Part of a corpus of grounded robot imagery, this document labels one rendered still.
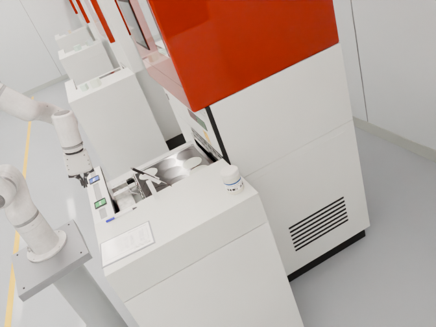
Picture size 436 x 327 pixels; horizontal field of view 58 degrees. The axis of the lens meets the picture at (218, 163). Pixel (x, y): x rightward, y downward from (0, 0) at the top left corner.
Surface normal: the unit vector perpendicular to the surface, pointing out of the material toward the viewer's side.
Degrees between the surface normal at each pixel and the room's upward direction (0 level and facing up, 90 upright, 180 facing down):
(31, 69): 90
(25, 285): 3
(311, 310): 0
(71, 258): 3
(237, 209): 90
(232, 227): 90
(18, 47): 90
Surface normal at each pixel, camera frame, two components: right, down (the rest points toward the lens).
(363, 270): -0.31, -0.80
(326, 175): 0.37, 0.38
